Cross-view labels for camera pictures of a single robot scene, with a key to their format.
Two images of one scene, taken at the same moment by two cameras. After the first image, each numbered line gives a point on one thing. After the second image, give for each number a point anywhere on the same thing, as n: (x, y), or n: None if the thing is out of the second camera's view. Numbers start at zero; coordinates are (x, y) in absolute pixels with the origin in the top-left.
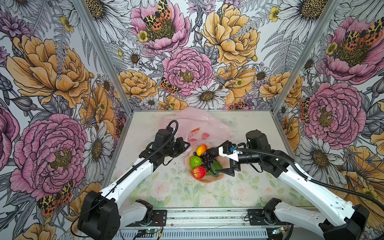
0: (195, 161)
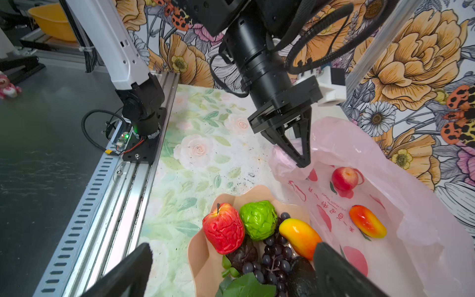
0: (260, 219)
